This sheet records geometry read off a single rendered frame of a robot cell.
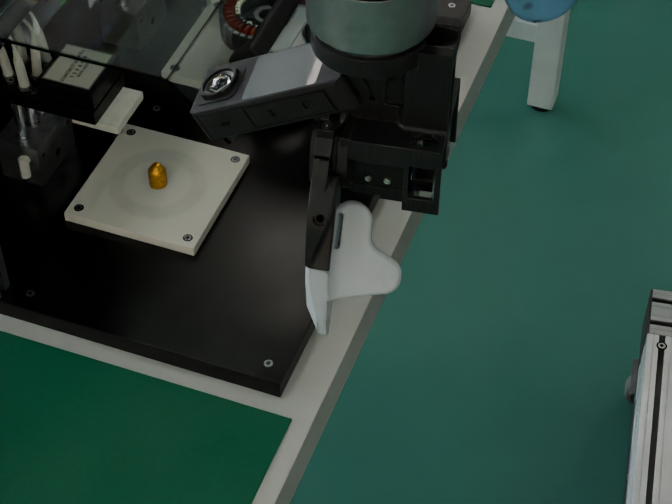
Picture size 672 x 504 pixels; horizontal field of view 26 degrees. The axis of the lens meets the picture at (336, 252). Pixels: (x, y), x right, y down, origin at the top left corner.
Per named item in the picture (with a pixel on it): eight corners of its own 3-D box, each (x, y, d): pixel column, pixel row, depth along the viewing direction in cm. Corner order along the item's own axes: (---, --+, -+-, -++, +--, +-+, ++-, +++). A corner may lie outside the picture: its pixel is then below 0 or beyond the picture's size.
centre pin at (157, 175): (170, 179, 157) (168, 161, 155) (162, 191, 156) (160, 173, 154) (154, 175, 157) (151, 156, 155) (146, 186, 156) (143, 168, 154)
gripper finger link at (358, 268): (388, 357, 90) (407, 212, 88) (295, 342, 91) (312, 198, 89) (395, 344, 93) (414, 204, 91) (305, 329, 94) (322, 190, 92)
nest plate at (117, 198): (250, 162, 160) (249, 154, 159) (194, 256, 151) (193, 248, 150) (127, 130, 164) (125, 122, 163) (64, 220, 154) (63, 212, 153)
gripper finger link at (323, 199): (324, 276, 89) (342, 134, 87) (299, 272, 89) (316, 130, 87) (338, 260, 93) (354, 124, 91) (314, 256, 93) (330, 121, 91)
